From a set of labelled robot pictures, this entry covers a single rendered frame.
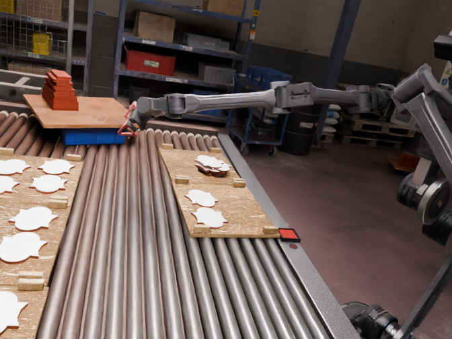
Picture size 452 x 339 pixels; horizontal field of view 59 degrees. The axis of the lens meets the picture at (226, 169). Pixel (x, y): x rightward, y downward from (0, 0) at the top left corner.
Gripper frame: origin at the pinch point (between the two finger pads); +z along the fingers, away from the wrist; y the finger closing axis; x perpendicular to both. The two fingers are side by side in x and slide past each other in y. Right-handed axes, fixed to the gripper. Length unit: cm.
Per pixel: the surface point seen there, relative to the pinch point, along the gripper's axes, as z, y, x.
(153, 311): -19, 70, 16
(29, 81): 110, -102, -6
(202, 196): -10.2, 8.0, 41.0
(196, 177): -1.4, -10.0, 45.0
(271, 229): -36, 27, 51
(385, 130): -68, -403, 417
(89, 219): 12.3, 34.6, 9.1
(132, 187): 14.2, 6.9, 23.9
